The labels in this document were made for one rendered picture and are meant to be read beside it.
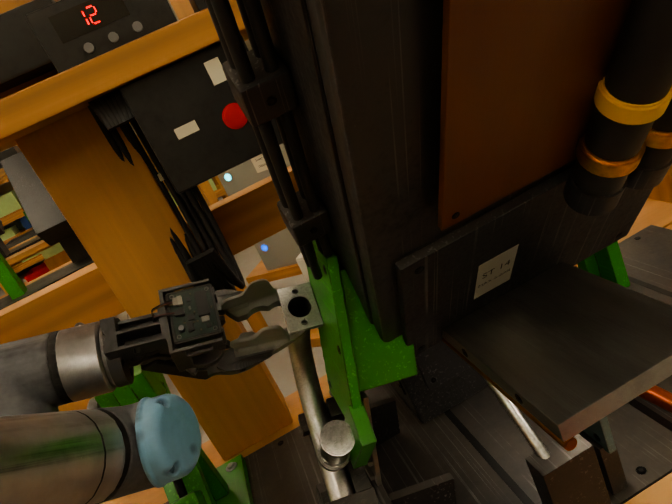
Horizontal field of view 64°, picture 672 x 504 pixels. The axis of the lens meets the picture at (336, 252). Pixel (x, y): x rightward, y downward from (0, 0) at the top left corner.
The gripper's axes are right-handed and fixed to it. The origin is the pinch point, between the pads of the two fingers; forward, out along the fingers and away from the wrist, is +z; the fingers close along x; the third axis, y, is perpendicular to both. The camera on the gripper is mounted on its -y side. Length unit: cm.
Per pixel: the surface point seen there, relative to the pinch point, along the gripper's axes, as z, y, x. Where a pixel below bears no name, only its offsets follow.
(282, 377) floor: 14, -227, 55
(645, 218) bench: 78, -28, 12
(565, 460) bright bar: 20.5, 5.1, -23.8
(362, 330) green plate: 5.3, 6.5, -6.1
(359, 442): 2.2, 1.7, -15.9
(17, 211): -215, -519, 417
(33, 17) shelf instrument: -21.5, 13.1, 39.5
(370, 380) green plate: 5.3, 2.4, -10.4
